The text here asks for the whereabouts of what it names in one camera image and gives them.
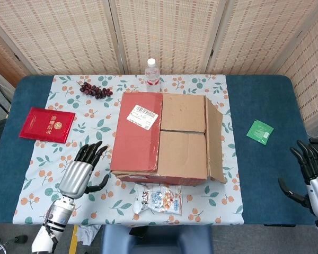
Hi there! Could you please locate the bamboo folding screen panel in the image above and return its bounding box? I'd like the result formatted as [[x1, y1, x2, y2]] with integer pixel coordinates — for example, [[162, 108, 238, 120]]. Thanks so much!
[[206, 0, 318, 75], [108, 0, 228, 75], [0, 15, 30, 88], [275, 15, 318, 128], [0, 0, 122, 76]]

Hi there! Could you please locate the floral tablecloth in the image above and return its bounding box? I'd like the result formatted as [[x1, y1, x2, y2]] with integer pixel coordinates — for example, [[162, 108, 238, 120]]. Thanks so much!
[[12, 74, 245, 226]]

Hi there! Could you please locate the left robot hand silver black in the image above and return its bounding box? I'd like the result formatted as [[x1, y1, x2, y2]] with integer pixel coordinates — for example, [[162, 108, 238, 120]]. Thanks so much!
[[58, 141, 110, 199]]

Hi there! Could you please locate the red certificate booklet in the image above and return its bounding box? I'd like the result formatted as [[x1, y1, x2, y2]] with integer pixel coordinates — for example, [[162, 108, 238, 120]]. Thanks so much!
[[19, 107, 76, 144]]

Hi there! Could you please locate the blue robot base seat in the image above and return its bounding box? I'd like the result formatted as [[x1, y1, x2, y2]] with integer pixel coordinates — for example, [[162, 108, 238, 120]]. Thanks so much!
[[99, 224, 214, 254]]

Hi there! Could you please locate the clear plastic water bottle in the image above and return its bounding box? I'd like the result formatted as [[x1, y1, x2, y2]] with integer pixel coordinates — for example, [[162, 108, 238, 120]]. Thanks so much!
[[144, 58, 161, 93]]

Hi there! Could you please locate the white snack bag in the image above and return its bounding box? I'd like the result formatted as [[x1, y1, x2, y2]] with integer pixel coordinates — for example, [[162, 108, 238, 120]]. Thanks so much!
[[133, 184, 183, 216]]

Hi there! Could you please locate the bunch of dark red grapes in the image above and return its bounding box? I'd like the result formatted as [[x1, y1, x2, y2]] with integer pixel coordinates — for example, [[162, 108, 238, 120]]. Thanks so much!
[[79, 81, 113, 100]]

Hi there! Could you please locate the large red cardboard box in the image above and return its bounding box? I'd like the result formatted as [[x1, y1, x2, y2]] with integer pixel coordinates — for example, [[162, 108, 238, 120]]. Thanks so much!
[[110, 91, 227, 187]]

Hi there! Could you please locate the green sachet packet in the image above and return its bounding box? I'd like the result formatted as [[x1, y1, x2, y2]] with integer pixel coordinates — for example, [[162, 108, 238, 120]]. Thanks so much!
[[246, 119, 275, 146]]

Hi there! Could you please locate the blue table cover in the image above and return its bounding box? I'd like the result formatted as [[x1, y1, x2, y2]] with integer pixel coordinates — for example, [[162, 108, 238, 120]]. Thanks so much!
[[0, 74, 318, 225]]

